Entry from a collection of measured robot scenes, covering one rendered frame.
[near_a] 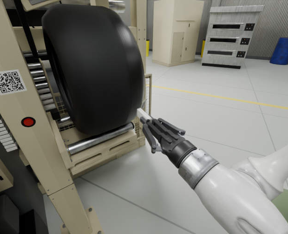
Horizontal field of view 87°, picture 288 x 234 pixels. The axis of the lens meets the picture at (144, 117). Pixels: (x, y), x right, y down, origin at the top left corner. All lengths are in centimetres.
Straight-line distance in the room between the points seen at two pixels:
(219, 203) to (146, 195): 129
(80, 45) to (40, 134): 42
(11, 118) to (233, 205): 72
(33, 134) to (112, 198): 106
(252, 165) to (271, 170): 4
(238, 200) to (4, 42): 73
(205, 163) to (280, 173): 20
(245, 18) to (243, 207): 609
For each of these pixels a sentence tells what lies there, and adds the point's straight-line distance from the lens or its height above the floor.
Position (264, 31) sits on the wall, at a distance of 865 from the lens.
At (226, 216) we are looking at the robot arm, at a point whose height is 109.
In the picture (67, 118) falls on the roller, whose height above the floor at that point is 91.
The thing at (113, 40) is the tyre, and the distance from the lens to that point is 58.
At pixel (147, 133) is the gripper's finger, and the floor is 112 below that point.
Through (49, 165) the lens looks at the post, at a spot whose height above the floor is 81.
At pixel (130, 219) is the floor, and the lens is 153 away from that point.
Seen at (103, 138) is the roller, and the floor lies 91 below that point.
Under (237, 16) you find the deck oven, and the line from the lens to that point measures 627.
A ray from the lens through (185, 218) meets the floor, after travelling 156.
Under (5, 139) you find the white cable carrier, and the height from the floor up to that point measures 101.
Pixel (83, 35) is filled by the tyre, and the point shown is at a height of 136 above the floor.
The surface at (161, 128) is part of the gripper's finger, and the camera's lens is 47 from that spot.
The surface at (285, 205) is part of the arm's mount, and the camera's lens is 93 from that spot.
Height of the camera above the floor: 139
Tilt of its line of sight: 32 degrees down
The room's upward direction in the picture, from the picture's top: straight up
